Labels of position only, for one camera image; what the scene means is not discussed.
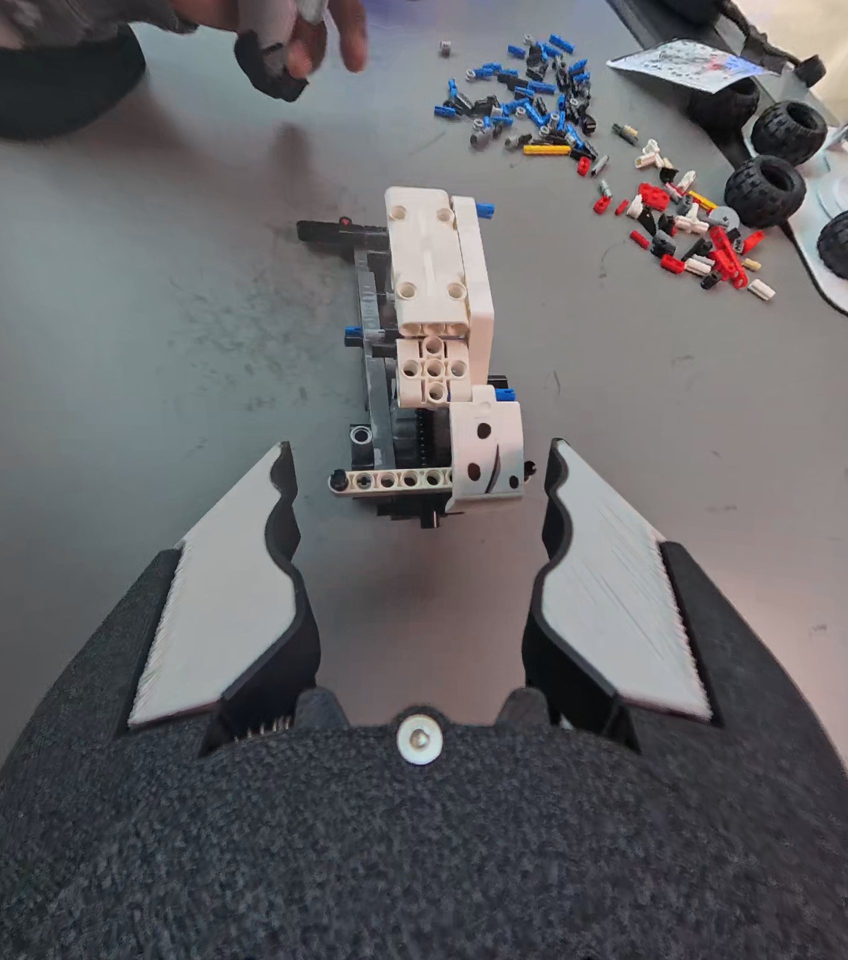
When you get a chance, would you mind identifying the sticker sheet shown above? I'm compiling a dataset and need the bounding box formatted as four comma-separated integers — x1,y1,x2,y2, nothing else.
606,41,781,95

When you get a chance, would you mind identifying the pile of blue black pins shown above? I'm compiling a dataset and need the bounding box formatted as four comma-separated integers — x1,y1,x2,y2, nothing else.
435,31,613,177

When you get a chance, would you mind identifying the black power adapter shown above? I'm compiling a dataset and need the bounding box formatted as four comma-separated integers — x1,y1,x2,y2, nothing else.
660,0,729,25

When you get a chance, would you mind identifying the person's left forearm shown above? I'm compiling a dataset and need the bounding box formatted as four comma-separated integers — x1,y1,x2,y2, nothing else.
0,0,200,52

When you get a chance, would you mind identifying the person's left hand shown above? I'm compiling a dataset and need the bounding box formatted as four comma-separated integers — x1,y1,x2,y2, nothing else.
169,0,370,79

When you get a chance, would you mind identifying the toy brick truck model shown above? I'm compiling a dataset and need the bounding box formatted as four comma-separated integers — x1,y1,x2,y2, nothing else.
296,186,538,530

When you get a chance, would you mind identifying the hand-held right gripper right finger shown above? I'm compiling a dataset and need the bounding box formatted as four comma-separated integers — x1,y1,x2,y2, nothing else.
521,438,716,755

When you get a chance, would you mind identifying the pile of red white bricks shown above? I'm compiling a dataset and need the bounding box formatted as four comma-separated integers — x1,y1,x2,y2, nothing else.
592,123,778,303

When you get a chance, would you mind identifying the grey desk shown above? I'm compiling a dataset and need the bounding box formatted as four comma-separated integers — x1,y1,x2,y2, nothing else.
0,0,848,931

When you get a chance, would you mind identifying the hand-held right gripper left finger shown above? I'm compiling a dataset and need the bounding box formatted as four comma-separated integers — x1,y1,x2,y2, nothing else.
127,441,322,755

